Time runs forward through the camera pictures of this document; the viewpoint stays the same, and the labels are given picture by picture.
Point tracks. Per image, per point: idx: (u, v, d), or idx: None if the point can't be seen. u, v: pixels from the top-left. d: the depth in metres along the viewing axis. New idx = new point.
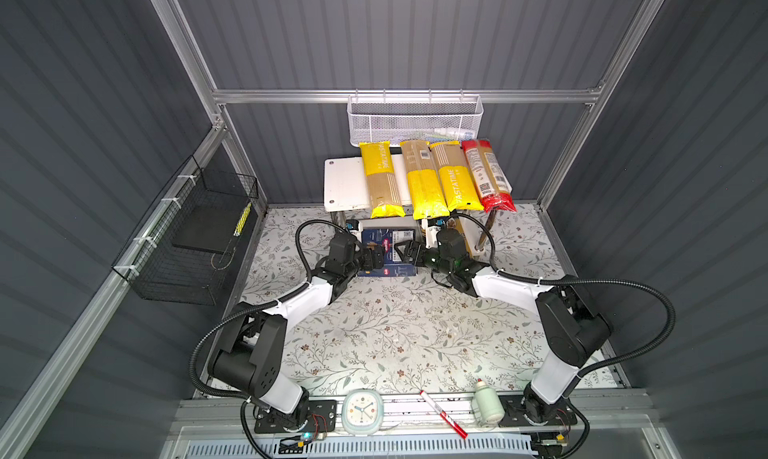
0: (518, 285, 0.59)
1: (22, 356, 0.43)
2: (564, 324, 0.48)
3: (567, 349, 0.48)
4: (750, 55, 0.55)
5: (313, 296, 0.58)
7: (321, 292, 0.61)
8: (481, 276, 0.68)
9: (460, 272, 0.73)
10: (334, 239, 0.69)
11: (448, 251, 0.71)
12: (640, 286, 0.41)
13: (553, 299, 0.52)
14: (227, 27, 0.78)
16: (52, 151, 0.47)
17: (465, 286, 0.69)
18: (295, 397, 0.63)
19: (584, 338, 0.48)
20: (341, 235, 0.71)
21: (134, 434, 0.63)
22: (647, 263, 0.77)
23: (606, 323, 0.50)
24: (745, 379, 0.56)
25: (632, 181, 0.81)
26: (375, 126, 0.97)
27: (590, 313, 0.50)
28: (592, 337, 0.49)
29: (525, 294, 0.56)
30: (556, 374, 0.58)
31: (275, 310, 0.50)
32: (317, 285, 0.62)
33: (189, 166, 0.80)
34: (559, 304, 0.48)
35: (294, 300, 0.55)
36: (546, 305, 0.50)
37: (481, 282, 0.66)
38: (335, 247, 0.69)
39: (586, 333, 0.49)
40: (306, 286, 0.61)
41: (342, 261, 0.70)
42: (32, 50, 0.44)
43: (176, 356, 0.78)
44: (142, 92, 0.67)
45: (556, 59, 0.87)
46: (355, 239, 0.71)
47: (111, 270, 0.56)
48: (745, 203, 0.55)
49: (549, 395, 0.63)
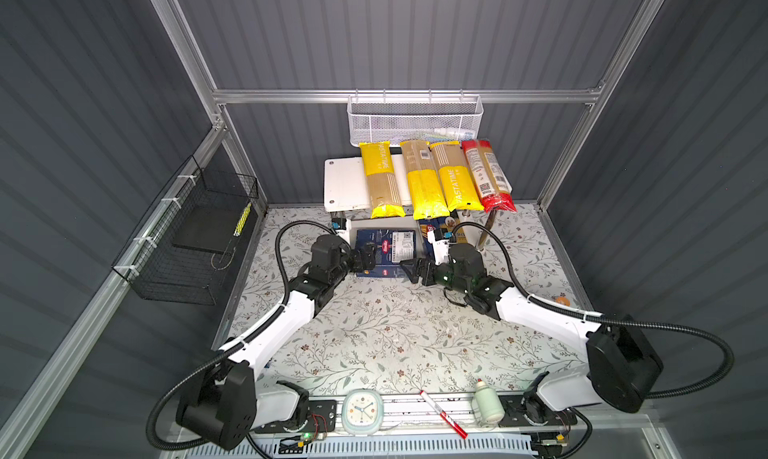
0: (557, 320, 0.52)
1: (22, 357, 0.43)
2: (620, 370, 0.42)
3: (617, 392, 0.44)
4: (750, 56, 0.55)
5: (291, 320, 0.53)
7: (301, 313, 0.55)
8: (511, 300, 0.60)
9: (478, 292, 0.66)
10: (317, 245, 0.62)
11: (463, 269, 0.64)
12: (699, 334, 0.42)
13: (606, 342, 0.47)
14: (227, 27, 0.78)
16: (51, 150, 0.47)
17: (486, 309, 0.62)
18: (293, 402, 0.63)
19: (638, 383, 0.43)
20: (325, 240, 0.64)
21: (134, 434, 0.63)
22: (646, 264, 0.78)
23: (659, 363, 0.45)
24: (743, 379, 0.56)
25: (632, 182, 0.81)
26: (375, 126, 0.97)
27: (642, 352, 0.45)
28: (645, 380, 0.44)
29: (567, 331, 0.49)
30: (575, 392, 0.55)
31: (243, 353, 0.45)
32: (296, 309, 0.55)
33: (189, 166, 0.80)
34: (612, 346, 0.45)
35: (265, 336, 0.48)
36: (597, 348, 0.44)
37: (514, 313, 0.58)
38: (319, 253, 0.61)
39: (639, 376, 0.45)
40: (281, 310, 0.54)
41: (325, 267, 0.62)
42: (33, 51, 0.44)
43: (177, 357, 0.79)
44: (142, 92, 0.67)
45: (556, 59, 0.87)
46: (341, 242, 0.64)
47: (111, 270, 0.56)
48: (746, 203, 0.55)
49: (556, 402, 0.62)
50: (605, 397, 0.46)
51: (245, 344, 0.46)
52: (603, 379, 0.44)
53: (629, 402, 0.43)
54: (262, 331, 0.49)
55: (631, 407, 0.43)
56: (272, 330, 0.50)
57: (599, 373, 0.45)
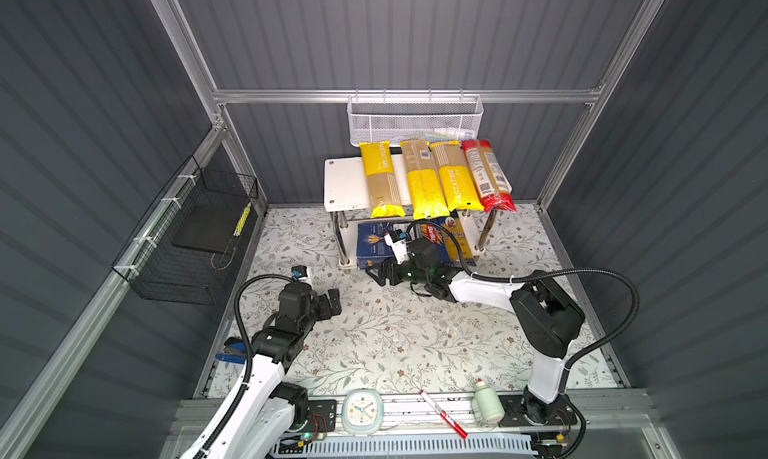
0: (492, 286, 0.60)
1: (23, 356, 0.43)
2: (540, 320, 0.50)
3: (546, 342, 0.50)
4: (749, 56, 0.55)
5: (259, 396, 0.49)
7: (271, 382, 0.51)
8: (457, 280, 0.69)
9: (436, 280, 0.74)
10: (285, 292, 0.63)
11: (422, 262, 0.73)
12: (614, 275, 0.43)
13: (527, 297, 0.54)
14: (227, 26, 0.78)
16: (52, 151, 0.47)
17: (444, 294, 0.70)
18: (287, 417, 0.62)
19: (559, 330, 0.50)
20: (293, 286, 0.62)
21: (134, 435, 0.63)
22: (646, 264, 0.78)
23: (578, 312, 0.52)
24: (744, 379, 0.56)
25: (632, 181, 0.81)
26: (375, 126, 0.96)
27: (562, 304, 0.52)
28: (567, 329, 0.50)
29: (499, 295, 0.57)
30: (544, 369, 0.58)
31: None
32: (262, 378, 0.51)
33: (189, 166, 0.80)
34: (533, 301, 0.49)
35: (230, 427, 0.45)
36: (520, 303, 0.51)
37: (460, 290, 0.66)
38: (287, 301, 0.58)
39: (561, 325, 0.51)
40: (245, 389, 0.49)
41: (294, 316, 0.59)
42: (32, 50, 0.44)
43: (177, 357, 0.79)
44: (142, 92, 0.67)
45: (556, 58, 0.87)
46: (310, 288, 0.62)
47: (111, 270, 0.56)
48: (745, 203, 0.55)
49: (546, 393, 0.62)
50: (539, 347, 0.52)
51: (205, 451, 0.42)
52: (534, 332, 0.51)
53: (556, 349, 0.49)
54: (225, 423, 0.45)
55: (562, 354, 0.48)
56: (239, 414, 0.46)
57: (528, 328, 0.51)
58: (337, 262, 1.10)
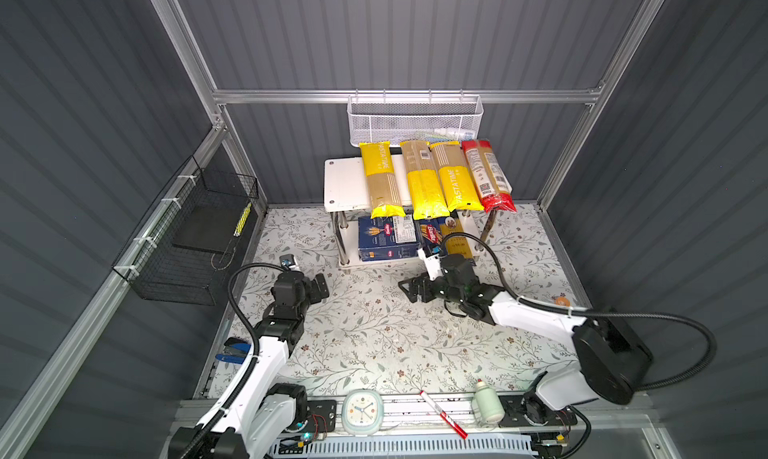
0: (545, 316, 0.54)
1: (22, 356, 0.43)
2: (607, 361, 0.44)
3: (612, 388, 0.44)
4: (750, 55, 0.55)
5: (269, 370, 0.51)
7: (278, 359, 0.54)
8: (499, 304, 0.62)
9: (472, 299, 0.68)
10: (278, 281, 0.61)
11: (455, 279, 0.68)
12: (674, 318, 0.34)
13: (590, 335, 0.48)
14: (228, 28, 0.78)
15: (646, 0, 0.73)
16: (53, 151, 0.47)
17: (481, 316, 0.64)
18: (288, 408, 0.62)
19: (630, 374, 0.45)
20: (285, 275, 0.65)
21: (134, 435, 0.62)
22: (646, 263, 0.78)
23: (648, 355, 0.46)
24: (745, 379, 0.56)
25: (633, 181, 0.80)
26: (375, 126, 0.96)
27: (630, 344, 0.46)
28: (640, 374, 0.45)
29: (557, 329, 0.51)
30: (573, 395, 0.56)
31: (226, 420, 0.43)
32: (270, 354, 0.54)
33: (190, 166, 0.80)
34: (598, 339, 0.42)
35: (245, 393, 0.47)
36: (585, 342, 0.45)
37: (497, 313, 0.61)
38: (282, 290, 0.61)
39: (631, 368, 0.45)
40: (256, 361, 0.52)
41: (291, 303, 0.62)
42: (32, 50, 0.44)
43: (177, 357, 0.79)
44: (142, 91, 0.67)
45: (556, 59, 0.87)
46: (302, 274, 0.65)
47: (111, 270, 0.56)
48: (745, 202, 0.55)
49: (556, 402, 0.61)
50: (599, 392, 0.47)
51: (225, 410, 0.44)
52: (594, 375, 0.45)
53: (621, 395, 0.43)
54: (242, 388, 0.47)
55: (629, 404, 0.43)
56: (253, 383, 0.48)
57: (590, 370, 0.46)
58: (337, 262, 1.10)
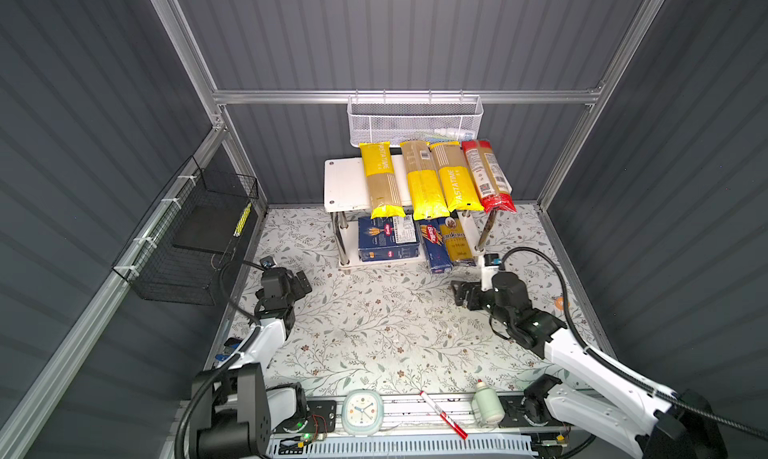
0: (621, 385, 0.47)
1: (22, 356, 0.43)
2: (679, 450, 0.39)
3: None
4: (750, 56, 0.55)
5: (270, 336, 0.56)
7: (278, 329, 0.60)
8: (561, 346, 0.55)
9: (522, 325, 0.62)
10: (265, 276, 0.68)
11: (506, 299, 0.63)
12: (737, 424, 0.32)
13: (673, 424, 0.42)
14: (228, 28, 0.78)
15: (646, 0, 0.73)
16: (53, 151, 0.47)
17: (531, 345, 0.58)
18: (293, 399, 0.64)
19: None
20: (269, 271, 0.70)
21: (134, 435, 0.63)
22: (647, 263, 0.77)
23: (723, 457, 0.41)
24: (746, 380, 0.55)
25: (633, 181, 0.80)
26: (375, 126, 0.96)
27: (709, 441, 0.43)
28: None
29: (628, 400, 0.45)
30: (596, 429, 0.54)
31: (242, 360, 0.48)
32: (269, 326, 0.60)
33: (189, 166, 0.80)
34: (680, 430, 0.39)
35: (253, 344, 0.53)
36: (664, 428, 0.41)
37: (558, 356, 0.55)
38: (269, 282, 0.67)
39: None
40: (258, 329, 0.59)
41: (279, 294, 0.68)
42: (32, 51, 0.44)
43: (177, 357, 0.79)
44: (142, 92, 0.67)
45: (556, 59, 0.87)
46: (284, 268, 0.71)
47: (111, 270, 0.56)
48: (746, 202, 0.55)
49: (564, 416, 0.61)
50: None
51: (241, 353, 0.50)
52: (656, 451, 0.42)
53: None
54: (250, 342, 0.54)
55: None
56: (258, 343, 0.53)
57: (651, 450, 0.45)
58: (338, 263, 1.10)
